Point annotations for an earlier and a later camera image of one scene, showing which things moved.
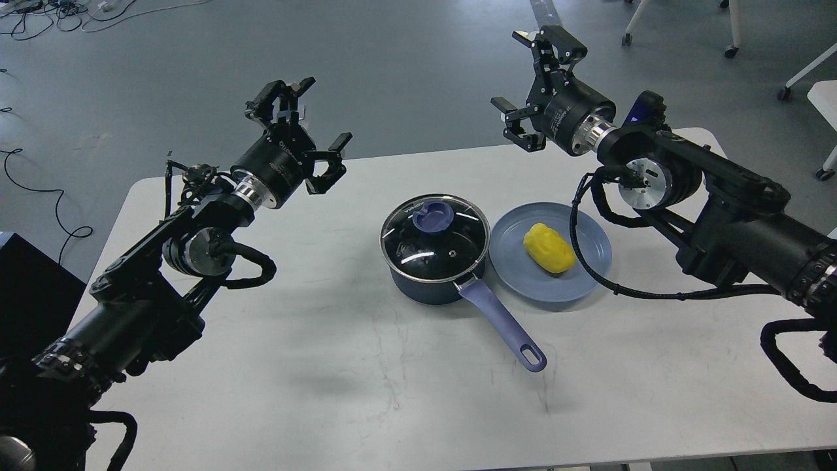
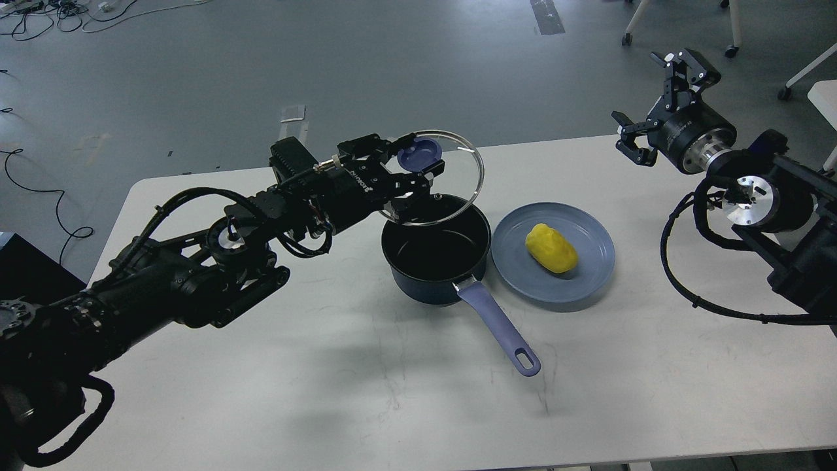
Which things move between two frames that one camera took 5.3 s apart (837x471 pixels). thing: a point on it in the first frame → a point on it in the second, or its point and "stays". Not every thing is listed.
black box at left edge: (38, 298) stays
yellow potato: (548, 248) stays
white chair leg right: (785, 93) stays
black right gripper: (567, 103) → (687, 134)
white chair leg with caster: (730, 52) stays
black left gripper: (276, 165) → (359, 182)
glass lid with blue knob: (434, 237) → (452, 192)
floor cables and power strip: (29, 19) stays
